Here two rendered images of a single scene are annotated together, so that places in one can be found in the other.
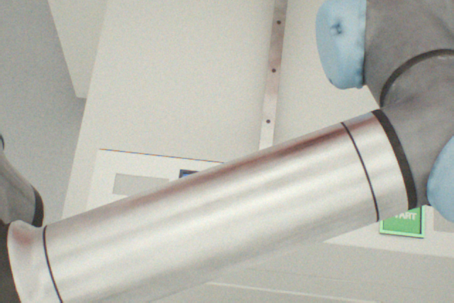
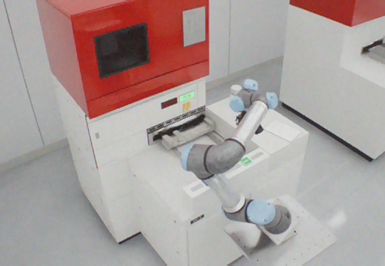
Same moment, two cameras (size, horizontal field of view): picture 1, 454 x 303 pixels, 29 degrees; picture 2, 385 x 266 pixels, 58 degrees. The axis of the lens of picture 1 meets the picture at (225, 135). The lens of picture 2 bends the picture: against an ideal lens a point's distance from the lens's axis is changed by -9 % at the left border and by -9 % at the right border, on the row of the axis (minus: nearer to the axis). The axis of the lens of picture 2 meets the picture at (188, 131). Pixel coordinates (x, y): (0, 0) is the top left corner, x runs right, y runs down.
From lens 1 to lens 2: 1.22 m
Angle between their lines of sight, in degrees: 36
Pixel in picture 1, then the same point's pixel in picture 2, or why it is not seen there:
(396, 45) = (247, 96)
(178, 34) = (164, 173)
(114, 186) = (191, 190)
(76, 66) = (117, 228)
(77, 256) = (240, 134)
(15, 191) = not seen: hidden behind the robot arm
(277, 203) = (255, 114)
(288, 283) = not seen: hidden behind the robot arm
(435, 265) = (257, 167)
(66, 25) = (113, 213)
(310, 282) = not seen: hidden behind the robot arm
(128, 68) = (161, 184)
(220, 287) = (218, 213)
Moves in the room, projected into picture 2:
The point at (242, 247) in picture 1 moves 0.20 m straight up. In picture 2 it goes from (256, 122) to (260, 80)
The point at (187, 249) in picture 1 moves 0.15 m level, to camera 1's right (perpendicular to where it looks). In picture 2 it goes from (251, 125) to (274, 112)
